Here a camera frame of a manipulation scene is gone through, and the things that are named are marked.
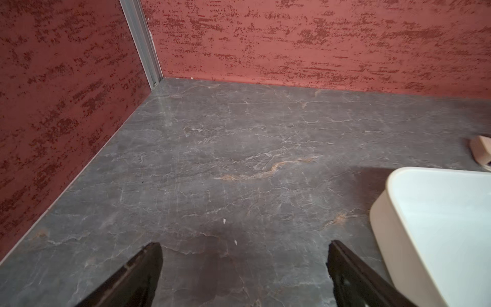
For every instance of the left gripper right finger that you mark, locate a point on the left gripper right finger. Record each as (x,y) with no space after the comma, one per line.
(357,284)

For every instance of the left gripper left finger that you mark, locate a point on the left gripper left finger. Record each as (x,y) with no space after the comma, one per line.
(134,284)

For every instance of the white plastic storage box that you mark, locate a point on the white plastic storage box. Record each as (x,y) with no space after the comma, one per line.
(432,227)

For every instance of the white small stapler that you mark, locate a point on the white small stapler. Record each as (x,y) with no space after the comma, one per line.
(480,149)

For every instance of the aluminium corner post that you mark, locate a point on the aluminium corner post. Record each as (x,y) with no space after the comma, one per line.
(143,40)

